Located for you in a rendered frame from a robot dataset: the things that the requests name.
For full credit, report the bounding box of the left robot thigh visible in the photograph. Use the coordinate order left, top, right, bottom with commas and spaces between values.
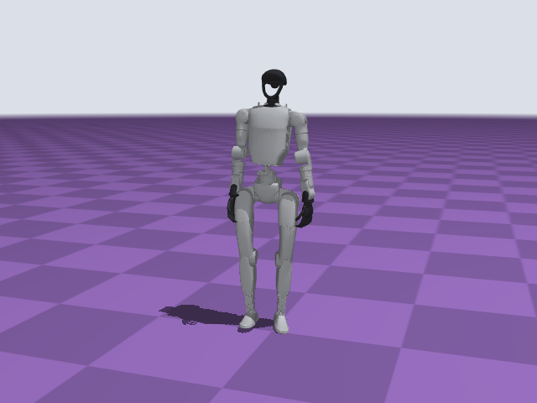
275, 188, 300, 268

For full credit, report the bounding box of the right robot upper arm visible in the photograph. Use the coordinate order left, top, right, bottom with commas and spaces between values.
232, 108, 251, 160

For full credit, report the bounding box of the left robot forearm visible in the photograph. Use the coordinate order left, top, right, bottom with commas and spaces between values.
299, 150, 315, 200

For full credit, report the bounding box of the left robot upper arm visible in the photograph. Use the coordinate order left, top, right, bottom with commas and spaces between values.
289, 111, 309, 165

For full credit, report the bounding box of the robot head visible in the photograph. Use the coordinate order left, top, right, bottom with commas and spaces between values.
262, 70, 287, 107

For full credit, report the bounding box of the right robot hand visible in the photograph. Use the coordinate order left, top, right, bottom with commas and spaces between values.
227, 184, 239, 222

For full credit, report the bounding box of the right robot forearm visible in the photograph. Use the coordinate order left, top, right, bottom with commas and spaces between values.
229, 157, 245, 193

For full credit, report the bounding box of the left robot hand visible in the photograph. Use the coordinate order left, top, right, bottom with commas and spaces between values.
295, 191, 314, 228

